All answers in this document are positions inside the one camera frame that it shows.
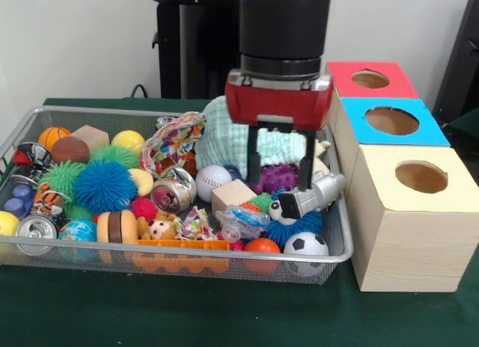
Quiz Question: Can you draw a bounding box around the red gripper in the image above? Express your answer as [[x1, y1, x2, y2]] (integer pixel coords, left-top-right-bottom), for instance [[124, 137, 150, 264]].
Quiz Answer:
[[225, 69, 335, 192]]

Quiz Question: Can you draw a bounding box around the silver toy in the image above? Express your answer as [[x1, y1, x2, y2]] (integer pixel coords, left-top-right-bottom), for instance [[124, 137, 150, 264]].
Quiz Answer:
[[269, 172, 348, 221]]

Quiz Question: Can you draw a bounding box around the mint green cloth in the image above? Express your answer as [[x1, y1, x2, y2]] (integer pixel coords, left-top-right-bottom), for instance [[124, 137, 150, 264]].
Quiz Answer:
[[195, 96, 309, 179]]

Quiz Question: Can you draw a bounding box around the clear plastic packet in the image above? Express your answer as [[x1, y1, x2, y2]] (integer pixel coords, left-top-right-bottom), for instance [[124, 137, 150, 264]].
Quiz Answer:
[[216, 205, 270, 243]]

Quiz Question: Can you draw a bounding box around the colourful printed packet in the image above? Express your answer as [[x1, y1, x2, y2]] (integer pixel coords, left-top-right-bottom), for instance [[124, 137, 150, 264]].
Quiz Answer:
[[140, 112, 208, 177]]

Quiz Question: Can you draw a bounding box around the clear mesh bin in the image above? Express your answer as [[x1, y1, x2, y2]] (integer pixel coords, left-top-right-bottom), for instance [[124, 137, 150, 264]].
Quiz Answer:
[[0, 106, 354, 286]]

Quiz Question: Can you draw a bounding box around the wooden box with three holes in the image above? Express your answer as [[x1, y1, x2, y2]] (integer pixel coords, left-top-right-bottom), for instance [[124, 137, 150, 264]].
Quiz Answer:
[[322, 61, 479, 293]]

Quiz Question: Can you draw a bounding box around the small wooden block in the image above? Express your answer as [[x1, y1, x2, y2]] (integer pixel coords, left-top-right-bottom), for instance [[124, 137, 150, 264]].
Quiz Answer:
[[211, 179, 258, 216]]

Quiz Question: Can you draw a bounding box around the small white baseball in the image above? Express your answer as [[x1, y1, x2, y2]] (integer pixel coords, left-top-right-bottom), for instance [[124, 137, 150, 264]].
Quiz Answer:
[[196, 165, 234, 204]]

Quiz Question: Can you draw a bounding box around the small soccer ball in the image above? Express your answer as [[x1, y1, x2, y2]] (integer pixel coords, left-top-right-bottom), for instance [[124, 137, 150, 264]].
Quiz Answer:
[[283, 232, 330, 277]]

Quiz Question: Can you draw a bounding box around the round silver tin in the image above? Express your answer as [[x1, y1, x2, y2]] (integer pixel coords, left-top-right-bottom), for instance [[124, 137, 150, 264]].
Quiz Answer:
[[151, 167, 198, 214]]

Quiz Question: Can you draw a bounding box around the large blue spiky ball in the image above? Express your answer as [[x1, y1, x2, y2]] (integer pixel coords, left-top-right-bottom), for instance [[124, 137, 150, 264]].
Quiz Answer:
[[73, 160, 139, 215]]

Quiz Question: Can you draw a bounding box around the brown burger toy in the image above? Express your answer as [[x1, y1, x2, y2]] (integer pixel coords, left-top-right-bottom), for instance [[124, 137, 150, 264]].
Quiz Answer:
[[95, 211, 138, 245]]

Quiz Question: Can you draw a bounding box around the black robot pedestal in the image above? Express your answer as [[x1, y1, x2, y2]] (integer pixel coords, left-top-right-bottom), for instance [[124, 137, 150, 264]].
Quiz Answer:
[[153, 3, 244, 101]]

